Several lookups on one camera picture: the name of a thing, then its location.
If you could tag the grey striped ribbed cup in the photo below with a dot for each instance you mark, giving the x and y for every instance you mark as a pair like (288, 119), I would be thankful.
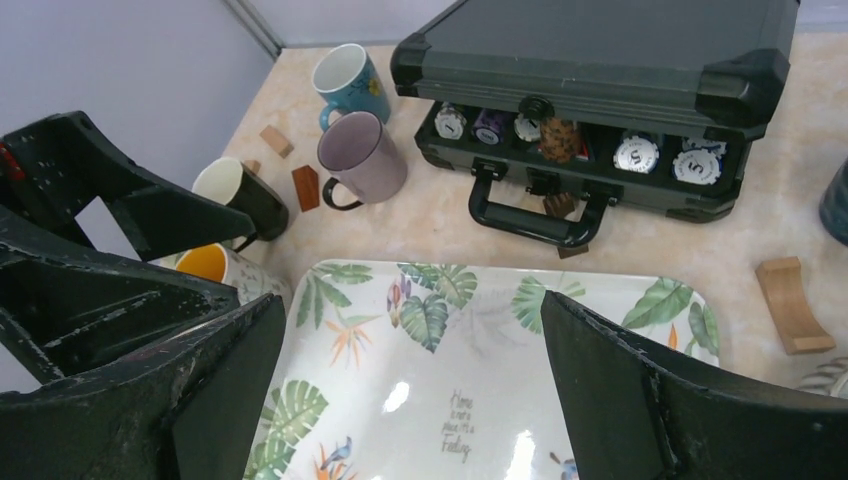
(829, 379)

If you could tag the light wooden block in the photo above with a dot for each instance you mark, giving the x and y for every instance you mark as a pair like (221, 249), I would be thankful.
(781, 284)

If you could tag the wooden block left lower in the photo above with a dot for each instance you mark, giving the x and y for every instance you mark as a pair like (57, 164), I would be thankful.
(307, 186)

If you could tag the dark blue mug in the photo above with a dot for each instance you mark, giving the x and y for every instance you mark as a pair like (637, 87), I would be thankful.
(833, 206)

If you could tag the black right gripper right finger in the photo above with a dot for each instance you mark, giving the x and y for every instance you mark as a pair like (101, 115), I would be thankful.
(636, 409)

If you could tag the black glossy mug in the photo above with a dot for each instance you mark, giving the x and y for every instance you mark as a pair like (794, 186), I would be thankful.
(230, 182)

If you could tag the wooden block left upper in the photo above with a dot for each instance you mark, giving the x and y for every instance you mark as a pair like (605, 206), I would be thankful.
(276, 141)

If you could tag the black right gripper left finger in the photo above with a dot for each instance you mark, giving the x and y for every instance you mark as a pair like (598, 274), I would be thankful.
(183, 407)

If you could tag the floral white serving tray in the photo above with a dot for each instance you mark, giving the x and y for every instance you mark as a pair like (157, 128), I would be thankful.
(439, 371)

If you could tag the dark green carrying case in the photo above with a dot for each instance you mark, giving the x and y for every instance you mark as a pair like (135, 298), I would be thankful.
(561, 109)

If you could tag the light blue dotted mug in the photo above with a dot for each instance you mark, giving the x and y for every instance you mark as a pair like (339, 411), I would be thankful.
(347, 80)

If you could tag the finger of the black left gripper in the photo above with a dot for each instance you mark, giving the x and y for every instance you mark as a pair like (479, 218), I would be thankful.
(53, 168)
(67, 309)

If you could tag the lilac purple mug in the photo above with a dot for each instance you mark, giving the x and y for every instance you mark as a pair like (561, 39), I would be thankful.
(363, 161)

